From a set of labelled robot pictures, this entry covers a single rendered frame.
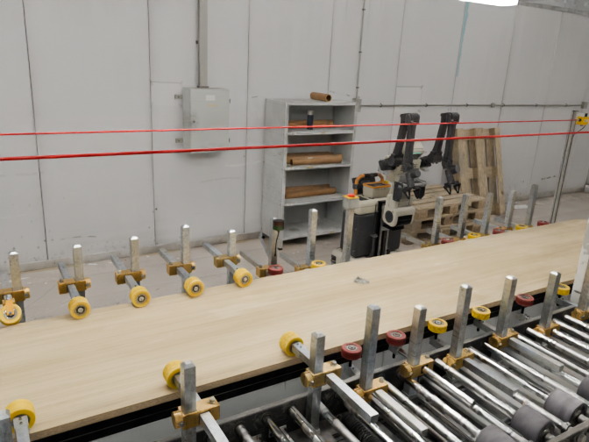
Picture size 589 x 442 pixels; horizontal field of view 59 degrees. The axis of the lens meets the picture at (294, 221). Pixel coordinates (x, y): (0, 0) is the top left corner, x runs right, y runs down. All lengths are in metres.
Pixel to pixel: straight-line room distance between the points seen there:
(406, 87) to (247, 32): 2.23
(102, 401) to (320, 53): 4.76
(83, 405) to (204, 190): 3.91
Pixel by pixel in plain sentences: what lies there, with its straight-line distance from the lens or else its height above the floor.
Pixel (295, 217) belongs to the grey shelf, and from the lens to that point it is 6.12.
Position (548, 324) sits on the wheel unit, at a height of 0.84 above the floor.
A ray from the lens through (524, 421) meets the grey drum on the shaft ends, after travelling 2.07.
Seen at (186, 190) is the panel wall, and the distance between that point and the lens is 5.46.
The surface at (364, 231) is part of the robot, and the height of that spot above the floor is 0.54.
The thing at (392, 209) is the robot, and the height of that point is 0.80.
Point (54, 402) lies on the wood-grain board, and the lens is 1.90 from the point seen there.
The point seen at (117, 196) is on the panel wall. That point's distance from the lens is 5.27.
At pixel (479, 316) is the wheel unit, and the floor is 0.89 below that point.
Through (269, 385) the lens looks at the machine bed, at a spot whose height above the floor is 0.81.
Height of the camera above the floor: 1.98
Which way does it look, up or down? 17 degrees down
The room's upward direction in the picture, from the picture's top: 3 degrees clockwise
